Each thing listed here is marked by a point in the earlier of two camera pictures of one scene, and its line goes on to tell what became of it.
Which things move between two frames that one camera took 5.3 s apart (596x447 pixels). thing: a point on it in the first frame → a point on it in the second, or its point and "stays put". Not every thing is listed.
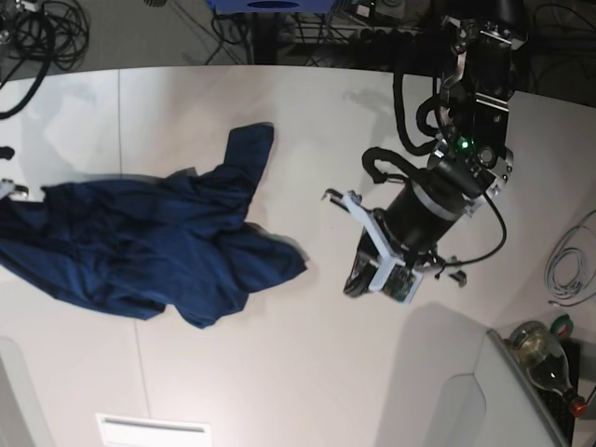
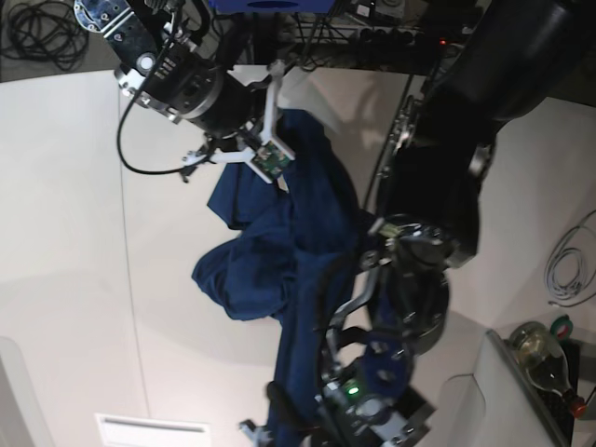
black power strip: [395, 37] stays put
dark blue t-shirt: [136, 245] → [293, 258]
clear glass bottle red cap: [546, 360] stays put
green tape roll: [560, 321] stays put
